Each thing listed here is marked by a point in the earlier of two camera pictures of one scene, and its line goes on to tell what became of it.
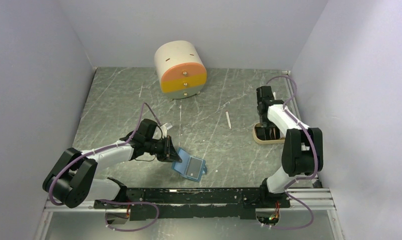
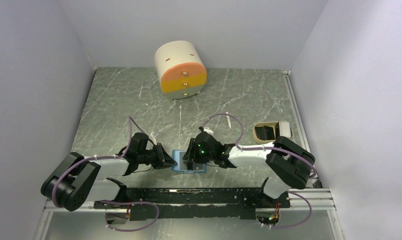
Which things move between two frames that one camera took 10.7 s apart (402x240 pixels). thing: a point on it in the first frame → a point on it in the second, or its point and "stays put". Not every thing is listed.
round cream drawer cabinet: (181, 69) stays put
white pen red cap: (228, 118) stays put
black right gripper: (269, 123) → (191, 155)
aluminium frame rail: (313, 200) stays put
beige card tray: (267, 135) stays put
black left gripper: (169, 153) → (163, 159)
